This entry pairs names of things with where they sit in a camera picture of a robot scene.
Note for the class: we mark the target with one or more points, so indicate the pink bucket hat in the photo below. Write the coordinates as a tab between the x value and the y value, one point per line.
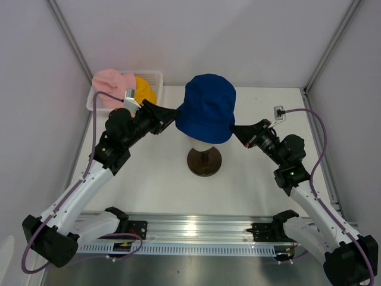
114	83

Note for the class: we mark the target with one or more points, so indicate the white perforated plastic basket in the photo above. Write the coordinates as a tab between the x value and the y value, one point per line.
154	78

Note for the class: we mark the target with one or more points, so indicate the yellow bucket hat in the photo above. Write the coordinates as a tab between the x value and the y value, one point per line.
143	91

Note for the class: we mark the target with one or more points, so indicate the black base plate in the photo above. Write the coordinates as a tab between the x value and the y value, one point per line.
138	227
273	231

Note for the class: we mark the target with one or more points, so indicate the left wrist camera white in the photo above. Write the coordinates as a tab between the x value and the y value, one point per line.
130	102

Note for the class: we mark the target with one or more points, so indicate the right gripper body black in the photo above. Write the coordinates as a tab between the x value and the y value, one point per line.
267	143

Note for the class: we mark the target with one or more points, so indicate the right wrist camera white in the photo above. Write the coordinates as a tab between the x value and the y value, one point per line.
279	115

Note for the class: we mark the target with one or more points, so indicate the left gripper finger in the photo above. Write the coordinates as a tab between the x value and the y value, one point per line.
166	123
160	112

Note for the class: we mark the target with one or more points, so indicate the blue bucket hat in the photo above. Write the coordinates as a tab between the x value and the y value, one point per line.
208	109

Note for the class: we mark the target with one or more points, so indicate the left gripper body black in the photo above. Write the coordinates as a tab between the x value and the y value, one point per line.
145	123

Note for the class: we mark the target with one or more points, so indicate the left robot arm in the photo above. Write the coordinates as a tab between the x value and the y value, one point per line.
54	234

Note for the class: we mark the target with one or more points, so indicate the white slotted cable duct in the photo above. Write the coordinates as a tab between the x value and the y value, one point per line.
245	250

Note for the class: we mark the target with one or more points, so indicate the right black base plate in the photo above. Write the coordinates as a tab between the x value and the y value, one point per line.
273	231

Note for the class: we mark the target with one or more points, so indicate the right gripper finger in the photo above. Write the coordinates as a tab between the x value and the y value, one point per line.
245	130
248	139

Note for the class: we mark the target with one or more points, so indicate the aluminium mounting rail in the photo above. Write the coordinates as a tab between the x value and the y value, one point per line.
198	229

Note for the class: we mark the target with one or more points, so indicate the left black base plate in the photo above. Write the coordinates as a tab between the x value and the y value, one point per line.
138	227

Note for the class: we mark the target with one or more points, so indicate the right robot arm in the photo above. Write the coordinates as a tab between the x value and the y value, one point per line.
347	257

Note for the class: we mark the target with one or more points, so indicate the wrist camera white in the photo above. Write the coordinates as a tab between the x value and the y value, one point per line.
130	102
279	115

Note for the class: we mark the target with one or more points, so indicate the right aluminium frame post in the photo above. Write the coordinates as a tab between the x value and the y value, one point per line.
334	42

